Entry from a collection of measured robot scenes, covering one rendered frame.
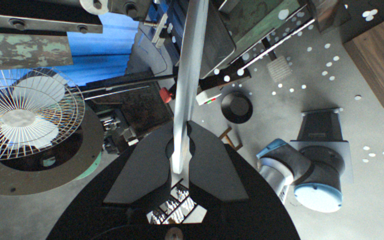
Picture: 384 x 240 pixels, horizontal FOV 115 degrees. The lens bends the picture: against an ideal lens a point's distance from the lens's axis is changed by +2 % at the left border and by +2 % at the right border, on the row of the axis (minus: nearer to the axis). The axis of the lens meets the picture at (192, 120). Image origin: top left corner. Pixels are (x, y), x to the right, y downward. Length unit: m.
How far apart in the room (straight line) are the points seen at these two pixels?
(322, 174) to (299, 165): 0.07
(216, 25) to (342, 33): 0.83
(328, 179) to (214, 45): 0.55
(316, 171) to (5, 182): 1.77
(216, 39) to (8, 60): 0.45
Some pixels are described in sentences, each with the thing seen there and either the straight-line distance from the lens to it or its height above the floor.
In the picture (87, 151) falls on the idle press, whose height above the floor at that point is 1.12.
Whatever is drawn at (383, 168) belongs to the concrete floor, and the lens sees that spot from 1.34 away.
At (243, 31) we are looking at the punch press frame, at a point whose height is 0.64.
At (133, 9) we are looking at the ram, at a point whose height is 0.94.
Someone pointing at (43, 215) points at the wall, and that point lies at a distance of 7.05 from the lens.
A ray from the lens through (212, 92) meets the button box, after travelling 0.68.
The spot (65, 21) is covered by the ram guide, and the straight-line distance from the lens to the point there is 0.39.
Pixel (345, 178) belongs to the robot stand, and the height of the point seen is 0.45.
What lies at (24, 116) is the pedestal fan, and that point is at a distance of 1.03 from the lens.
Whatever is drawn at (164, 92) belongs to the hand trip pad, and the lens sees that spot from 0.64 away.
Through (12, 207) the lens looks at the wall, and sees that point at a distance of 7.16.
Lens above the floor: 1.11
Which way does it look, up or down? 40 degrees down
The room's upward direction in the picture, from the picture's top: 117 degrees counter-clockwise
